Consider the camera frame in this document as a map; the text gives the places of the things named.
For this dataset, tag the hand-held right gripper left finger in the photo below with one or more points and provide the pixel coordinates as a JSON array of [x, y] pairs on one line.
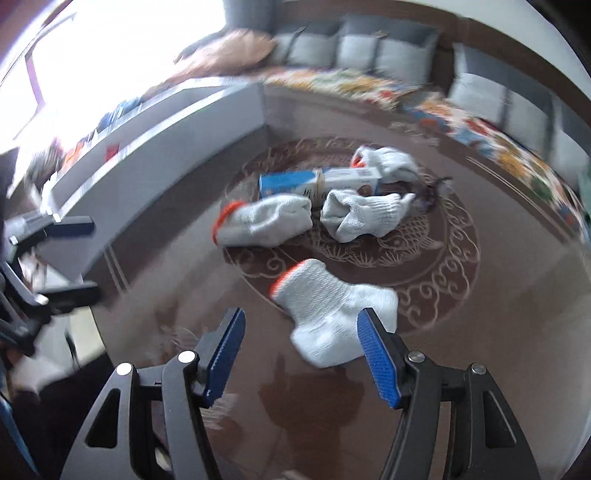
[[221, 364]]

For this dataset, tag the white cardboard box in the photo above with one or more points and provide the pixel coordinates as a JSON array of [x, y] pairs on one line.
[[161, 157]]

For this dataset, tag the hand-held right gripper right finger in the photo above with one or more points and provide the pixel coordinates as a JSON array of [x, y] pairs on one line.
[[376, 360]]

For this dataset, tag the grey curtain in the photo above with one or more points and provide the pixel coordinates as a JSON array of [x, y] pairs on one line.
[[249, 14]]

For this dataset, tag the blue white toothpaste box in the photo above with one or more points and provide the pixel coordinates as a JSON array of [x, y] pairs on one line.
[[286, 182]]

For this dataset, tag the pink quilt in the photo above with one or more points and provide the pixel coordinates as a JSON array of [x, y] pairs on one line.
[[231, 50]]

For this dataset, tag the white knit glove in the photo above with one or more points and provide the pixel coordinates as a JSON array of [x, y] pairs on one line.
[[268, 224], [392, 161], [360, 214], [323, 314]]

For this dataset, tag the blue cloth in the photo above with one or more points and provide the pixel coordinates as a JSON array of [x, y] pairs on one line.
[[117, 113]]

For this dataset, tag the orange container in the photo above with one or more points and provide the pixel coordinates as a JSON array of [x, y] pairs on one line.
[[74, 157]]

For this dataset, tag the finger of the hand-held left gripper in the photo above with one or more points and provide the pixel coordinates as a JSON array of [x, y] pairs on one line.
[[69, 226], [69, 296]]

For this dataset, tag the dark framed glasses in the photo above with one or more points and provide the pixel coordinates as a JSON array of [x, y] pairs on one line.
[[431, 191]]

